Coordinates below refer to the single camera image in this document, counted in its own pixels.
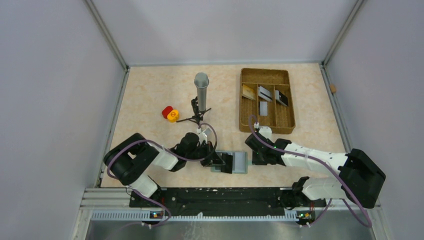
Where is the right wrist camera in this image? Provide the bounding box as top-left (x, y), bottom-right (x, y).
top-left (253, 122), bottom-right (272, 139)

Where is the gold card in tray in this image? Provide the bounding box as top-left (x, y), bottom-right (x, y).
top-left (241, 84), bottom-right (256, 101)

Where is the brown woven cutlery tray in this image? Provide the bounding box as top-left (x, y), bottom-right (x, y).
top-left (238, 68), bottom-right (296, 135)

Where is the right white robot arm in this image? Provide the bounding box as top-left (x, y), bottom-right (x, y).
top-left (245, 131), bottom-right (386, 209)

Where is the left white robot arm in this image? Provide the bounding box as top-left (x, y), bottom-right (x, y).
top-left (103, 132), bottom-right (226, 207)

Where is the green card holder wallet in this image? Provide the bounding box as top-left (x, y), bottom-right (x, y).
top-left (211, 151), bottom-right (249, 174)

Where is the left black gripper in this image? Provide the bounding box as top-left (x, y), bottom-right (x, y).
top-left (185, 140), bottom-right (226, 167)

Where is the grey microphone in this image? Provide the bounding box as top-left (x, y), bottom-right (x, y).
top-left (194, 72), bottom-right (210, 112)

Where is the black credit card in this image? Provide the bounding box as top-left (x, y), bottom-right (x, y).
top-left (220, 153), bottom-right (234, 174)

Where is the small wooden block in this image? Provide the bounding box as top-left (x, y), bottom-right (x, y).
top-left (329, 84), bottom-right (337, 94)

